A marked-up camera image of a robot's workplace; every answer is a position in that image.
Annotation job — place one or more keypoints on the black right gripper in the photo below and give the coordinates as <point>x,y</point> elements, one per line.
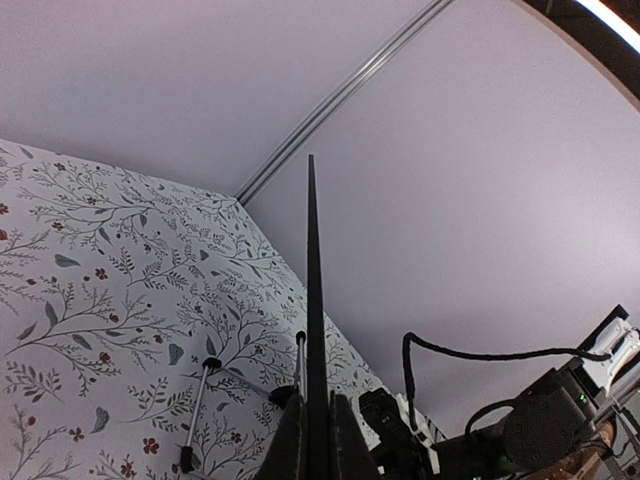
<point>400,453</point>

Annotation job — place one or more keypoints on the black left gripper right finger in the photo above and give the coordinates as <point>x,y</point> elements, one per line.
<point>350,458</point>

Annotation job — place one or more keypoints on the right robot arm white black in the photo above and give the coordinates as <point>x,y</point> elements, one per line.
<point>556,416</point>

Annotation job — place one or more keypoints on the white whiteboard black frame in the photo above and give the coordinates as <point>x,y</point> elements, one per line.
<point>317,393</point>

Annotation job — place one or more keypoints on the metal whiteboard back stand rod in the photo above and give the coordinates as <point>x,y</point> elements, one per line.
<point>186,462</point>

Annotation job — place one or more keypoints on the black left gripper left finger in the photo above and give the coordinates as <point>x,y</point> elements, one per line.
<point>286,456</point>

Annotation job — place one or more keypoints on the floral patterned table mat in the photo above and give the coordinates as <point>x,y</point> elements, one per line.
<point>115,288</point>

